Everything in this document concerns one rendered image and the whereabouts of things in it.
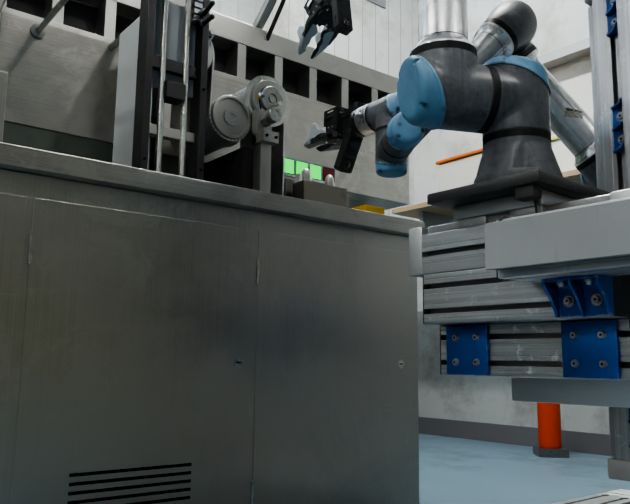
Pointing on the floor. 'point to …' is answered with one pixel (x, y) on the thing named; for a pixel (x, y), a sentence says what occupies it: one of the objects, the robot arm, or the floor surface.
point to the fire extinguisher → (549, 432)
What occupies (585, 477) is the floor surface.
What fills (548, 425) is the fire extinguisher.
